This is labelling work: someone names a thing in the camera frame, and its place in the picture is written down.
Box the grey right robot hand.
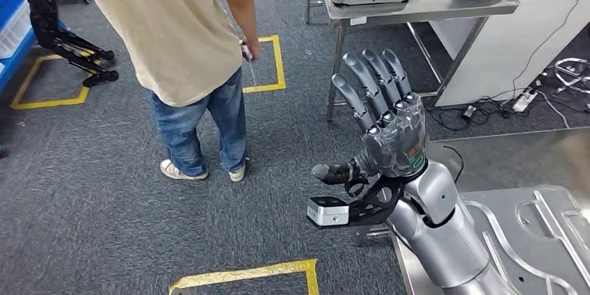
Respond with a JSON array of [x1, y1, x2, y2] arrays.
[[311, 48, 429, 187]]

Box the person's right hand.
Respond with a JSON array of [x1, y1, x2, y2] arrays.
[[239, 37, 262, 63]]

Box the white handheld controller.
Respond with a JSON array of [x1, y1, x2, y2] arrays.
[[239, 42, 258, 87]]

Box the large steel workbench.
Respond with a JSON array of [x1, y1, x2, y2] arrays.
[[353, 126, 590, 295]]

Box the person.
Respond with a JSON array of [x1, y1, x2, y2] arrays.
[[11, 0, 263, 183]]

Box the white power strip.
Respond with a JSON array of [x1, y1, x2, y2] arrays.
[[512, 89, 539, 113]]

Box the small steel table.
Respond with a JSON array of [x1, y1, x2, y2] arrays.
[[294, 0, 521, 122]]

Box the white cabinet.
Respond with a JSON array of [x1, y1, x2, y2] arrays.
[[431, 0, 590, 108]]

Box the black humanoid robot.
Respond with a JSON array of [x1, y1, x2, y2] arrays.
[[0, 0, 120, 88]]

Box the yellow floor tape square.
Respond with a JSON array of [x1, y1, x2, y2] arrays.
[[10, 53, 90, 111]]

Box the white plastic bin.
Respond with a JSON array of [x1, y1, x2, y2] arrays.
[[0, 0, 32, 60]]

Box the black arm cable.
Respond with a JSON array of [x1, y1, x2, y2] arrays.
[[442, 145, 465, 184]]

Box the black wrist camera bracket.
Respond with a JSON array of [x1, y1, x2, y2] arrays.
[[343, 173, 409, 227]]

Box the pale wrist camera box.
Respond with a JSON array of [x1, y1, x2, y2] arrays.
[[306, 196, 350, 228]]

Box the black floor cable bundle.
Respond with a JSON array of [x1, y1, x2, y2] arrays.
[[426, 78, 590, 132]]

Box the thin black cabinet cable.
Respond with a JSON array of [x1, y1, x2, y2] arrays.
[[510, 0, 581, 100]]

